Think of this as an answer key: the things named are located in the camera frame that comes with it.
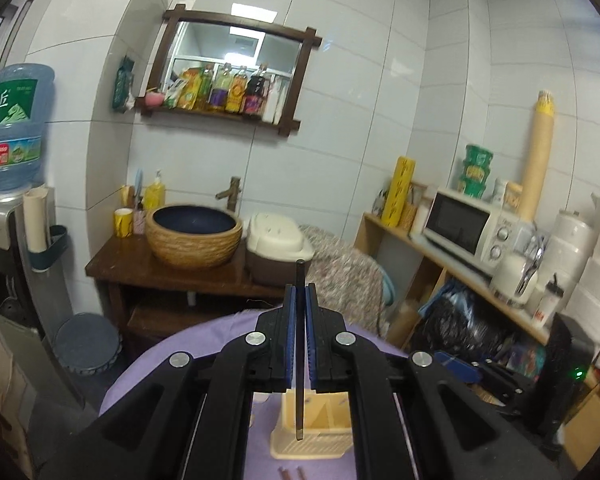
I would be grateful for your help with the cream and brown rice cooker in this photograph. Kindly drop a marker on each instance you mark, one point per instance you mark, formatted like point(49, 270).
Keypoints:
point(275, 245)

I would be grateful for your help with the grey water dispenser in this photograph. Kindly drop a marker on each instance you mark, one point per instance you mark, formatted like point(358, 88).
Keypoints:
point(0, 260)

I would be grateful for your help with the floral patterned cloth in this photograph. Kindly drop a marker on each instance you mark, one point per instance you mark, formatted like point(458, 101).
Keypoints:
point(340, 270)

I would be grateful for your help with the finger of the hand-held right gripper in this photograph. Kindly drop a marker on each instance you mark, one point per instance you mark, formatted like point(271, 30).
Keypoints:
point(502, 385)
point(452, 361)

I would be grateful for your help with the blue water bottle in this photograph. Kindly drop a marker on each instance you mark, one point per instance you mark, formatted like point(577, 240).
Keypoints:
point(15, 125)

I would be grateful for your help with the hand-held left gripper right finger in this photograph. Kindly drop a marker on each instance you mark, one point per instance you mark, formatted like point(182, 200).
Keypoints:
point(311, 320)

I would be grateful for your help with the purple floral tablecloth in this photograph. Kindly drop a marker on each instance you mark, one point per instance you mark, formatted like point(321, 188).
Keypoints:
point(190, 340)

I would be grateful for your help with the clear bottle black cap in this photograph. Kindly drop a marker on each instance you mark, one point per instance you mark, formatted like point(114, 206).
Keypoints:
point(547, 305)

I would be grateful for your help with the light blue basin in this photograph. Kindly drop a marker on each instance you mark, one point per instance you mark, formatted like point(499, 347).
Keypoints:
point(387, 290)

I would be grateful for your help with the black plastic bag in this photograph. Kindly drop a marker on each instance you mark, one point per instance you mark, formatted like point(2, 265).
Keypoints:
point(460, 330)

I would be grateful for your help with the light wooden shelf unit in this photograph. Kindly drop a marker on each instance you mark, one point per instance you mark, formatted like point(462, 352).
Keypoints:
point(380, 245)

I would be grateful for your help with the dark sauce bottle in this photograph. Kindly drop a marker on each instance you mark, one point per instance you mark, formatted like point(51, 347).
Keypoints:
point(255, 92)

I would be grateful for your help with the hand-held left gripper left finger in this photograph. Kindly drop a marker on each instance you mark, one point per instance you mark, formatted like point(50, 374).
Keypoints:
point(291, 320)

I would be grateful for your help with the colourful snack packet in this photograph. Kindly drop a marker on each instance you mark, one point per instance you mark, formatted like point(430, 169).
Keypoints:
point(525, 360)

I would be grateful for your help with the green hanging packet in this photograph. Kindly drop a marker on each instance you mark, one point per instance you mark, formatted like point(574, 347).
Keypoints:
point(124, 85)

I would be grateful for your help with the yellow refill packet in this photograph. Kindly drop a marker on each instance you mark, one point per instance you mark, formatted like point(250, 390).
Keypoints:
point(189, 89)

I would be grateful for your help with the stack of green noodle cups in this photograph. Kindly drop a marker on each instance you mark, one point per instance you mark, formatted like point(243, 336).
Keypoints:
point(476, 172)

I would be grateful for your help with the white electric kettle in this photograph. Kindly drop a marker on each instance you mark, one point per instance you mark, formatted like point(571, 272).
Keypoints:
point(507, 280)

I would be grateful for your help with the teal cup holder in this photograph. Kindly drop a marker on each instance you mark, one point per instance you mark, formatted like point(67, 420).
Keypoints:
point(55, 252)

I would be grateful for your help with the dark wooden vanity table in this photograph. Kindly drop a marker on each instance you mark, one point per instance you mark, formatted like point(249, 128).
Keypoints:
point(125, 265)

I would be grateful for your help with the cardboard box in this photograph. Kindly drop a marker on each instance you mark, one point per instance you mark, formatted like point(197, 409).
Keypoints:
point(590, 425)

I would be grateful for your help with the green bottle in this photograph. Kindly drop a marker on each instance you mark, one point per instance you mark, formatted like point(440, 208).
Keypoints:
point(206, 87)

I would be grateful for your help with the cream paper cup stack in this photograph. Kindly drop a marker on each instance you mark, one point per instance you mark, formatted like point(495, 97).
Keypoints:
point(34, 220)

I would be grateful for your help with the black chopstick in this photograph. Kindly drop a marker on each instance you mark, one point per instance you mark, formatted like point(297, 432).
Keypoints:
point(300, 272)

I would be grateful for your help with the cream perforated utensil holder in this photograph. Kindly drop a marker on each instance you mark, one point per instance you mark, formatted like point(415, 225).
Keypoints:
point(330, 425)

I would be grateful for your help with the tall yellow box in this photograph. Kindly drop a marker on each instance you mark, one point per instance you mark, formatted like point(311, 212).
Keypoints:
point(399, 190)

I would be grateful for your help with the pink small ornament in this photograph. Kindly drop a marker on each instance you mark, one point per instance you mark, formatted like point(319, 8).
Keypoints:
point(154, 98)

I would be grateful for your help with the white bottle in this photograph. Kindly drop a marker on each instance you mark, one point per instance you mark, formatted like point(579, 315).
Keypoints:
point(274, 102)

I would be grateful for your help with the orange bottle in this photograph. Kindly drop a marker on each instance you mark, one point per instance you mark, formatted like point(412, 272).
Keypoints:
point(236, 92)

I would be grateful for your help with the yellow bottle purple label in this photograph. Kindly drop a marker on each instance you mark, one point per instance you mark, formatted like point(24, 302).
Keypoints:
point(221, 90)

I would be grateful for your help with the woven pattern wash basin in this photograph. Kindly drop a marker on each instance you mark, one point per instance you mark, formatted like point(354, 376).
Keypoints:
point(195, 245)

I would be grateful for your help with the wooden framed mirror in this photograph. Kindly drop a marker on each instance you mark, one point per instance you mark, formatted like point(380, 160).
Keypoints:
point(230, 60)

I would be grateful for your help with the yellow soap dispenser bottle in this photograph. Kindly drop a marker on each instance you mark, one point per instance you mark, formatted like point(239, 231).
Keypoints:
point(155, 195)

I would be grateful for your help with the stack of white paper rolls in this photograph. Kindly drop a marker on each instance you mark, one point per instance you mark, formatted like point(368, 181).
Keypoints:
point(590, 270)

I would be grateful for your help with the white microwave oven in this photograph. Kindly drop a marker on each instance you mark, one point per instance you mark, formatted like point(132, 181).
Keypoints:
point(460, 225)

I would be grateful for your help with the yellow cup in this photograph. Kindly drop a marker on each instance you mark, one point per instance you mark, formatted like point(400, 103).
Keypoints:
point(123, 222)

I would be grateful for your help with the bronze faucet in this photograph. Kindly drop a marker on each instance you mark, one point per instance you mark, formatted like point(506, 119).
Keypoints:
point(234, 192)

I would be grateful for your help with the blue plastic bag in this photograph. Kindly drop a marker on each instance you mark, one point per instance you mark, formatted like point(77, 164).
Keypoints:
point(447, 297)

